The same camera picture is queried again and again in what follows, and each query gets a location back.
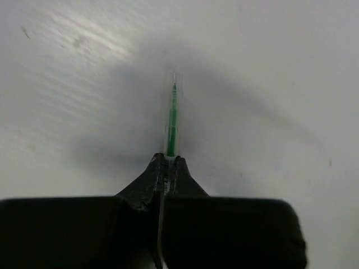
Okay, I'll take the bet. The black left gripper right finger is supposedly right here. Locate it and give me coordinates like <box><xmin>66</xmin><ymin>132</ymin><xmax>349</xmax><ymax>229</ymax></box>
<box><xmin>161</xmin><ymin>157</ymin><xmax>306</xmax><ymax>268</ymax></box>

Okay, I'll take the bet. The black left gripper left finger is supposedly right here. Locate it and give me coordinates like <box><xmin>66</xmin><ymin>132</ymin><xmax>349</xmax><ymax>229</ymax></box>
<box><xmin>1</xmin><ymin>153</ymin><xmax>164</xmax><ymax>268</ymax></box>

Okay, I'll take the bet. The green thin pen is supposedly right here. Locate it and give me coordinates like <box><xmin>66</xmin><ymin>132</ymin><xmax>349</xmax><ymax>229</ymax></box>
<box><xmin>163</xmin><ymin>71</ymin><xmax>183</xmax><ymax>194</ymax></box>

